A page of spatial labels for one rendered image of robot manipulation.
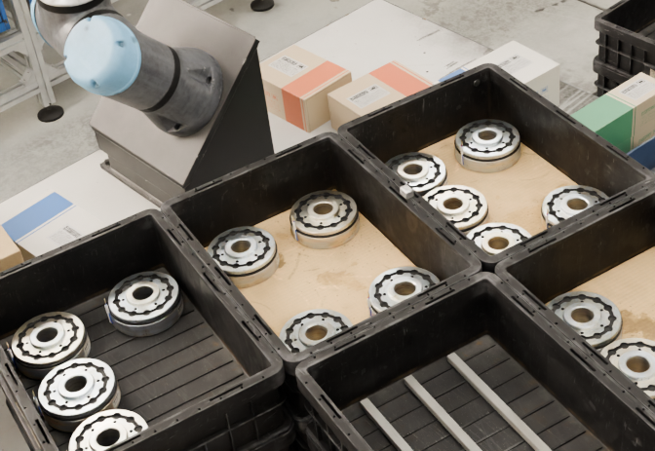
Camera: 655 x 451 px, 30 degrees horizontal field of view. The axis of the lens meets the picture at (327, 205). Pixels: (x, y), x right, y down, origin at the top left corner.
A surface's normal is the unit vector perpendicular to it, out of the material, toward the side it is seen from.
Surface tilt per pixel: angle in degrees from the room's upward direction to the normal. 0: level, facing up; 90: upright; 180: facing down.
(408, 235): 90
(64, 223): 0
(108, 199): 0
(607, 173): 90
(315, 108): 90
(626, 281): 0
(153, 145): 44
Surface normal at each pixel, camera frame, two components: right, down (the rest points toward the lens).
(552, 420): -0.11, -0.77
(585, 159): -0.86, 0.39
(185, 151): -0.58, -0.22
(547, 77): 0.60, 0.45
